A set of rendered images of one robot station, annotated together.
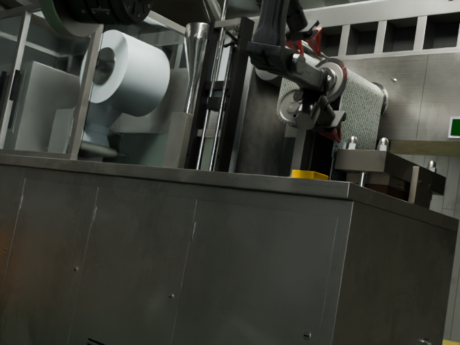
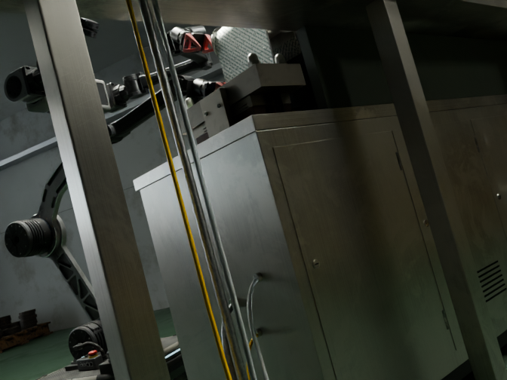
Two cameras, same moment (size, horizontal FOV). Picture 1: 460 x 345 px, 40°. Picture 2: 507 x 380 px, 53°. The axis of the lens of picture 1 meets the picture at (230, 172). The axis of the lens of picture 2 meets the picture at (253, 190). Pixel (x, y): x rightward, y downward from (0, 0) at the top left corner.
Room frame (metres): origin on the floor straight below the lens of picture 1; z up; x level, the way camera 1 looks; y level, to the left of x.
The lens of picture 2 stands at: (2.10, -1.92, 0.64)
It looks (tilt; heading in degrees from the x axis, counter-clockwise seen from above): 4 degrees up; 97
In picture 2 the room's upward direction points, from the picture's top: 15 degrees counter-clockwise
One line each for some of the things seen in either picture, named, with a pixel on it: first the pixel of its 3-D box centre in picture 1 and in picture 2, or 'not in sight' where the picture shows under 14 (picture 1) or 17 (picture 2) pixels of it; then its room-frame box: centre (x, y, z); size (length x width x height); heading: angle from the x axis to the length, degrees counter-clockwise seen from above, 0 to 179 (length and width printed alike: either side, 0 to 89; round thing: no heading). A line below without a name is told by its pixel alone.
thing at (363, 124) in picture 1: (356, 135); (249, 73); (1.99, -0.37, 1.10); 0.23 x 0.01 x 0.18; 137
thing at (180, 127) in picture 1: (188, 111); not in sight; (2.51, 0.20, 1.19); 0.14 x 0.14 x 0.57
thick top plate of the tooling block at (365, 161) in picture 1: (393, 172); (236, 102); (1.94, -0.49, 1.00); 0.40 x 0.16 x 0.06; 137
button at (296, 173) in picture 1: (309, 176); not in sight; (1.66, -0.21, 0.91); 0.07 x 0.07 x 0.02; 47
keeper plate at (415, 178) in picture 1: (422, 187); (216, 114); (1.89, -0.57, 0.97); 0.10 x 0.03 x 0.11; 137
